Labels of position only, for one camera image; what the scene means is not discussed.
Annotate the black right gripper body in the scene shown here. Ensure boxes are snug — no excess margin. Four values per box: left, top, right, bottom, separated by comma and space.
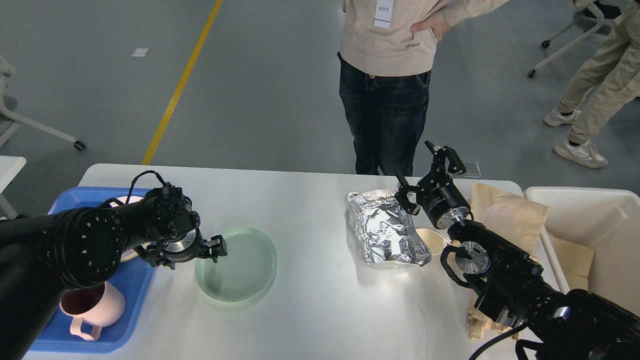
416, 172, 471, 230

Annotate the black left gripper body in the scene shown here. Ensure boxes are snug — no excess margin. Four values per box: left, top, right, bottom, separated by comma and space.
158, 228, 206, 265

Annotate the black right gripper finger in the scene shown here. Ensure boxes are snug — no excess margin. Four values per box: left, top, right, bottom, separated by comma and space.
394, 171, 421, 215
424, 140, 467, 177

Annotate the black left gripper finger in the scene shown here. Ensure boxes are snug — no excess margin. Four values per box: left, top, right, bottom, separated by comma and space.
134, 243, 176, 271
196, 235, 228, 262

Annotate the green plate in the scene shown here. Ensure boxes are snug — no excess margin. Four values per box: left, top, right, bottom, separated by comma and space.
194, 227, 278, 303

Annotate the pink ribbed mug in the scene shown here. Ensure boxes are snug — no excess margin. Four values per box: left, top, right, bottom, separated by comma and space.
59, 281, 126, 341

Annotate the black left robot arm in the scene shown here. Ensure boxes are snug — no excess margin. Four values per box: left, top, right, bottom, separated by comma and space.
0, 173, 227, 360

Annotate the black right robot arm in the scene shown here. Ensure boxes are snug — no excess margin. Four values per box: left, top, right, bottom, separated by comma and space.
395, 141, 640, 360

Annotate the pink plate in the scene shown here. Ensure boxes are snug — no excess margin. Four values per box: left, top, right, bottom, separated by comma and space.
108, 195, 143, 263

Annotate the crumpled aluminium foil bag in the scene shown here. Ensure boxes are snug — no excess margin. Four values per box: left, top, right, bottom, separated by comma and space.
346, 189, 433, 267

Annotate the small cream cup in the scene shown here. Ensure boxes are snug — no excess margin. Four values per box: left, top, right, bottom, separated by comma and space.
416, 228, 451, 256

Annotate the brown paper bag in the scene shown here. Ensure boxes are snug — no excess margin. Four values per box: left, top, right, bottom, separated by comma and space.
471, 182, 551, 255

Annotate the crumpled brown paper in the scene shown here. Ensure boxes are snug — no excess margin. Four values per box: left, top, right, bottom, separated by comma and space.
467, 293, 512, 340

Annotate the person in beige sweater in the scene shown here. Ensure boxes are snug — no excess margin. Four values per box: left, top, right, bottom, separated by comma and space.
337, 0, 504, 177

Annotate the brown paper in bin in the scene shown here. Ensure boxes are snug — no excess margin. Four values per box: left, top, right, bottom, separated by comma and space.
548, 234, 595, 291

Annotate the white plastic bin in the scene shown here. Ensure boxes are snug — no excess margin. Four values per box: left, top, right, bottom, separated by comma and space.
524, 186, 640, 315

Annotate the white side table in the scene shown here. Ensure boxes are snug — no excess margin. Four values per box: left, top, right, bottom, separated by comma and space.
0, 155, 26, 219

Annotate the person in khaki trousers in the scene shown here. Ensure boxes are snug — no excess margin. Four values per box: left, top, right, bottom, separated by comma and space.
544, 0, 640, 169

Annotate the white chair base left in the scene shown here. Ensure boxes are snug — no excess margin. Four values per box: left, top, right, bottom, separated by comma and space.
0, 56, 87, 152

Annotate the white office chair base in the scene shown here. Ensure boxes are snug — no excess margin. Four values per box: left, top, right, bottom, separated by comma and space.
527, 0, 626, 79

